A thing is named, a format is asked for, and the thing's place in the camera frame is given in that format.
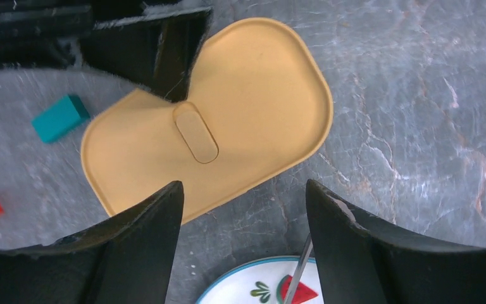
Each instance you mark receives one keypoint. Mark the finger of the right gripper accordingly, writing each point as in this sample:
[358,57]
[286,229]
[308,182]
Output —
[163,50]

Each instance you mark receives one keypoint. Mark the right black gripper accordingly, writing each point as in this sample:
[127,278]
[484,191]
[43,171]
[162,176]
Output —
[39,34]

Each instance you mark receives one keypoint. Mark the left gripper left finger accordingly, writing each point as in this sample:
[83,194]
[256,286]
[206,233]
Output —
[125,259]

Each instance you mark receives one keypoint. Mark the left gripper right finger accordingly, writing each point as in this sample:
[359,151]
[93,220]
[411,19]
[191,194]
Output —
[362,258]

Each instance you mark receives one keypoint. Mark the metal serving tongs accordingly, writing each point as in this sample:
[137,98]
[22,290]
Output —
[296,277]

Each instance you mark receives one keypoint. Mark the tan oblong box lid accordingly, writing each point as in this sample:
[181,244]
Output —
[257,106]

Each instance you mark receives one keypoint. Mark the white patterned plate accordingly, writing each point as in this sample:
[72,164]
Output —
[265,280]

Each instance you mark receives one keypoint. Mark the teal block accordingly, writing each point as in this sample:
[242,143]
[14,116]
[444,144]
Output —
[60,118]

